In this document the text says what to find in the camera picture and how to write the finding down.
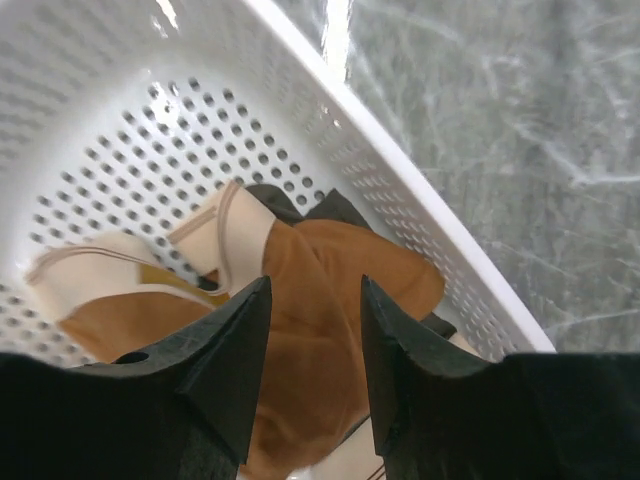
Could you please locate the white perforated laundry basket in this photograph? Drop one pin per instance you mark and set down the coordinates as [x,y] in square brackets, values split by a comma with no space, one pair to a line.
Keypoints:
[125,115]

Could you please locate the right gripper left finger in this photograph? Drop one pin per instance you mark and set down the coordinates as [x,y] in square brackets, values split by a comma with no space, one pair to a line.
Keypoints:
[181,408]

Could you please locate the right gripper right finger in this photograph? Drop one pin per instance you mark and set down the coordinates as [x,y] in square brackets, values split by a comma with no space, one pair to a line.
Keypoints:
[440,412]

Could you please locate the grey beige-banded underwear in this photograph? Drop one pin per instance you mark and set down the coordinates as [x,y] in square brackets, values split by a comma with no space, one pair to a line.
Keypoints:
[224,240]

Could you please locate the orange-brown underwear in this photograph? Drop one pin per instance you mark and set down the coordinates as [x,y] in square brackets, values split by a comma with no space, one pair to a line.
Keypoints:
[313,387]

